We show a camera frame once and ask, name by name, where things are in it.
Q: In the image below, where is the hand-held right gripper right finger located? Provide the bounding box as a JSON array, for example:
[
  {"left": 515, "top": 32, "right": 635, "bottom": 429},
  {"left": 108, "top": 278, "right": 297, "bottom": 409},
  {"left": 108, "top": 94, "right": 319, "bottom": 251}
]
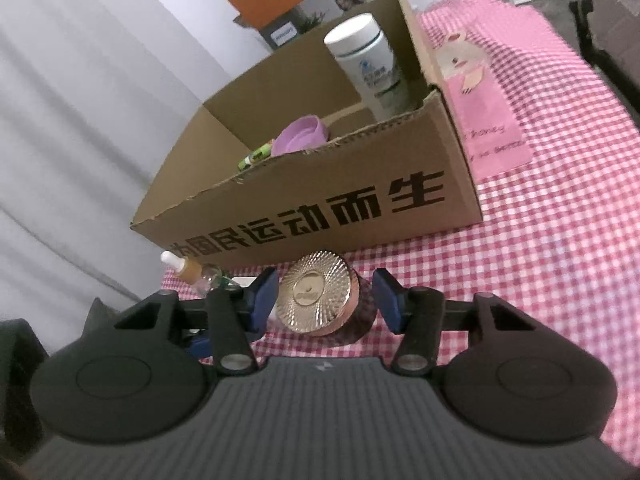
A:
[{"left": 372, "top": 267, "right": 536, "bottom": 379}]

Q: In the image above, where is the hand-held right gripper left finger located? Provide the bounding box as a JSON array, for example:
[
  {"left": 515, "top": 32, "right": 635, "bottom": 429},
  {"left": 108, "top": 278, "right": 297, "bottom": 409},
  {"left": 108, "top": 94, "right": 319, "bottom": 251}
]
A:
[{"left": 114, "top": 266, "right": 280, "bottom": 377}]

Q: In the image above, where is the jar with gold lid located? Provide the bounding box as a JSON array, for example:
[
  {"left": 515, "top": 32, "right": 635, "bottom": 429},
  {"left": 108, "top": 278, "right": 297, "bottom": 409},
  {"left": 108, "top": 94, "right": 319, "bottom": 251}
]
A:
[{"left": 277, "top": 251, "right": 376, "bottom": 346}]

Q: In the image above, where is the brown cardboard box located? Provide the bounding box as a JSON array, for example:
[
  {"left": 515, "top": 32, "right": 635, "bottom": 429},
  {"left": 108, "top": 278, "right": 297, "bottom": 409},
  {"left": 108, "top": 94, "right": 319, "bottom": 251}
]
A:
[{"left": 130, "top": 0, "right": 485, "bottom": 273}]

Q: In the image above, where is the small clear bottle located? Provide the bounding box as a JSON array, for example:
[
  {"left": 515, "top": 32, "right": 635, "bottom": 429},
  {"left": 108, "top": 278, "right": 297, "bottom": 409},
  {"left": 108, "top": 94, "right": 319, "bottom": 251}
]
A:
[{"left": 200, "top": 267, "right": 236, "bottom": 297}]

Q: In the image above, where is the small blue object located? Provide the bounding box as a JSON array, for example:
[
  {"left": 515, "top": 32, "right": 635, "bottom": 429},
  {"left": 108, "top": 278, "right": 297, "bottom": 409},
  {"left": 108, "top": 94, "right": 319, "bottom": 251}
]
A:
[{"left": 189, "top": 337, "right": 216, "bottom": 361}]

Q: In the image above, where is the dropper bottle with orange liquid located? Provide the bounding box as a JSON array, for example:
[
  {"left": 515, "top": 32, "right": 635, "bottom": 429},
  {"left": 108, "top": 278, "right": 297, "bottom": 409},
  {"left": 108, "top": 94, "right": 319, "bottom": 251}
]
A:
[{"left": 160, "top": 251, "right": 206, "bottom": 287}]

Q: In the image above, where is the pink checked blanket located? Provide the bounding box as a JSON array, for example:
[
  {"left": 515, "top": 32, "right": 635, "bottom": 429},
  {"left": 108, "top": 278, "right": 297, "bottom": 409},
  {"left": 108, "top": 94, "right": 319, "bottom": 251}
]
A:
[{"left": 160, "top": 0, "right": 640, "bottom": 456}]

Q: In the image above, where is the small green tube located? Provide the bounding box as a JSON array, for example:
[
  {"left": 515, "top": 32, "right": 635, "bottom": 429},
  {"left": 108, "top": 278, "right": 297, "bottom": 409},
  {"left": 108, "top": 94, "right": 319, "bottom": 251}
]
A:
[{"left": 237, "top": 142, "right": 273, "bottom": 171}]

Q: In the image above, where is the purple round cup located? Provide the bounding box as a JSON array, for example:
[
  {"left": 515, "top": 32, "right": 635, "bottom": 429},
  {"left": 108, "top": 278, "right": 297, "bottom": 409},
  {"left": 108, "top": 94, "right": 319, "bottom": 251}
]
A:
[{"left": 270, "top": 116, "right": 331, "bottom": 157}]

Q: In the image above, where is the white bottle with green label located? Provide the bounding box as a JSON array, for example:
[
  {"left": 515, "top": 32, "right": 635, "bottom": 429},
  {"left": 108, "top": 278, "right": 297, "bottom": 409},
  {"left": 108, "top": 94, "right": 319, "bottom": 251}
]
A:
[{"left": 323, "top": 12, "right": 413, "bottom": 122}]

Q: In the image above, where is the white curtain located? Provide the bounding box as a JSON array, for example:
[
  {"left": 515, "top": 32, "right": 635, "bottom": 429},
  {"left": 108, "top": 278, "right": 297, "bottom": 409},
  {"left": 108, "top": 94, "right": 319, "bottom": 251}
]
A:
[{"left": 0, "top": 0, "right": 273, "bottom": 341}]

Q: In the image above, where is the grey box with label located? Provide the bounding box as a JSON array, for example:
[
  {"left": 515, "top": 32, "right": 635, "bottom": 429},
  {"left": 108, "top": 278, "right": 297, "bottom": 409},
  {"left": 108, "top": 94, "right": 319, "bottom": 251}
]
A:
[{"left": 257, "top": 2, "right": 326, "bottom": 52}]

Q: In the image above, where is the small green plant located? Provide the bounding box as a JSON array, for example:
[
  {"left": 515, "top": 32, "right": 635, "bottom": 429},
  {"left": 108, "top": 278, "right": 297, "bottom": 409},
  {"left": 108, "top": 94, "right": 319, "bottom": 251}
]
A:
[{"left": 297, "top": 10, "right": 329, "bottom": 34}]

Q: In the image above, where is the black metal stand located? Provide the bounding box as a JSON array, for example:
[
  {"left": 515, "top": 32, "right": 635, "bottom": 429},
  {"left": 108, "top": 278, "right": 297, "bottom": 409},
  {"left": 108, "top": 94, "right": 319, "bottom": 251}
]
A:
[{"left": 569, "top": 0, "right": 640, "bottom": 126}]

